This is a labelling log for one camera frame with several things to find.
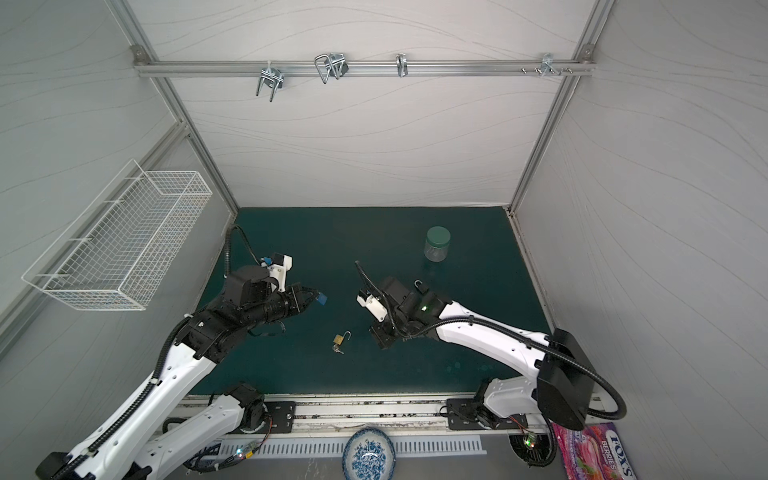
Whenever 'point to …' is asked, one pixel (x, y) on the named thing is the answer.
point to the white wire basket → (116, 253)
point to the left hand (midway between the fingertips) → (322, 287)
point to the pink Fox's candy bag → (597, 452)
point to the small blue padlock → (322, 298)
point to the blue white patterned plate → (369, 455)
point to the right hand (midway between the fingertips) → (377, 322)
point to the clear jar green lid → (437, 242)
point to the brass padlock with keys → (338, 340)
